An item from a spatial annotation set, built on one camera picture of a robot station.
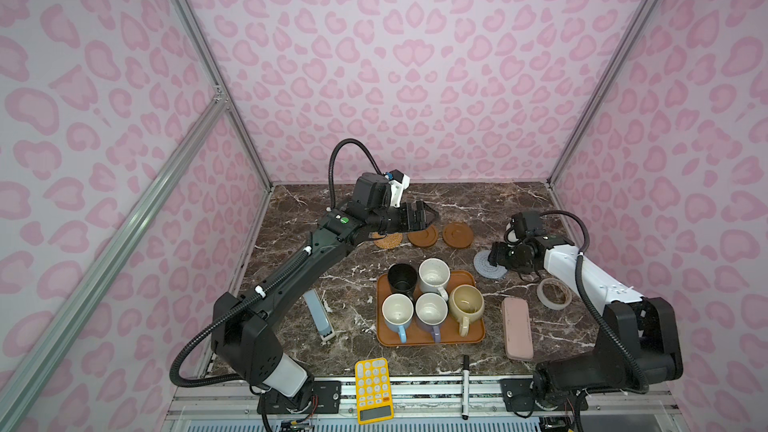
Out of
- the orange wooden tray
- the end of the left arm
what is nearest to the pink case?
the orange wooden tray

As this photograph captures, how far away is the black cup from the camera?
855mm

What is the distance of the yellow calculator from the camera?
72cm

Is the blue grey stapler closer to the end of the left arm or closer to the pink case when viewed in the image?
the end of the left arm

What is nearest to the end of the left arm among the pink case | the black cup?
the black cup

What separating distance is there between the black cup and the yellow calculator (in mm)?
195

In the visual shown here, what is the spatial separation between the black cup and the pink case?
0.92ft
